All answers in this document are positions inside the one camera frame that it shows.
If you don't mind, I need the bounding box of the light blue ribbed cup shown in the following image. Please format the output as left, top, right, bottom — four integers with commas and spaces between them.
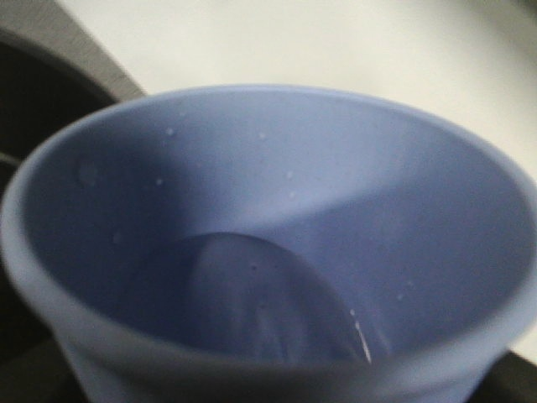
1, 86, 536, 402

